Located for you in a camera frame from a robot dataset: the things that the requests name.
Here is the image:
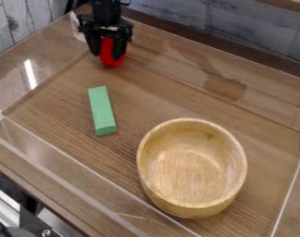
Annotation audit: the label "red felt fruit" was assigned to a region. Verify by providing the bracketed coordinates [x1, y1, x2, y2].
[100, 37, 125, 68]

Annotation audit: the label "black cable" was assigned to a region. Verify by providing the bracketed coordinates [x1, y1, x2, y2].
[0, 218, 18, 237]

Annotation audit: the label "black metal bracket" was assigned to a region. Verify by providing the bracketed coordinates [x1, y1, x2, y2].
[19, 206, 62, 237]

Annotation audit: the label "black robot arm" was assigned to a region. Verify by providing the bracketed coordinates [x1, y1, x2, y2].
[77, 0, 134, 68]

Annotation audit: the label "green rectangular block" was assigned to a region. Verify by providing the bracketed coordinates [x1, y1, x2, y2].
[89, 86, 117, 136]

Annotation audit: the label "wooden bowl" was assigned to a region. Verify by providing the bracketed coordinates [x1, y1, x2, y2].
[137, 118, 248, 218]

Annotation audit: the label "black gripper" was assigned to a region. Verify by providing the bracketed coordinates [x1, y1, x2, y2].
[77, 14, 134, 60]

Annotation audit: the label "clear acrylic tray walls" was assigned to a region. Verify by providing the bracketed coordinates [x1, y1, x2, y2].
[0, 18, 300, 237]

